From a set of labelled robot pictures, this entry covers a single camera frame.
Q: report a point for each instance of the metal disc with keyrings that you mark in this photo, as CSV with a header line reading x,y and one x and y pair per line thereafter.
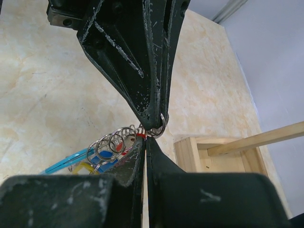
x,y
103,155

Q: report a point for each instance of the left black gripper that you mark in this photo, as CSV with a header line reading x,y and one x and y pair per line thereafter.
x,y
113,38

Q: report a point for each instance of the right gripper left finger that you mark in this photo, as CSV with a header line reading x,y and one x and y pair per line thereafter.
x,y
112,199

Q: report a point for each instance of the left aluminium frame rail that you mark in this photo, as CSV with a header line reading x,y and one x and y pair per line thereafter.
x,y
228,10

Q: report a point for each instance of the key with red tag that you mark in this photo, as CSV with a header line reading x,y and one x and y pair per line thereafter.
x,y
122,144

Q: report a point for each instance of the light blue carabiner tag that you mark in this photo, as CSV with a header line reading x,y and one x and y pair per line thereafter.
x,y
68,161

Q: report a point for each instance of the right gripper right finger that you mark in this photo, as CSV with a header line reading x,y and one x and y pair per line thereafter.
x,y
179,199

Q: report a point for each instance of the wooden clothes rack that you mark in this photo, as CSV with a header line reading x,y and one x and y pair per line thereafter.
x,y
220,154

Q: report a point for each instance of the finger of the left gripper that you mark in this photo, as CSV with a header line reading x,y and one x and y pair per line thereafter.
x,y
163,20

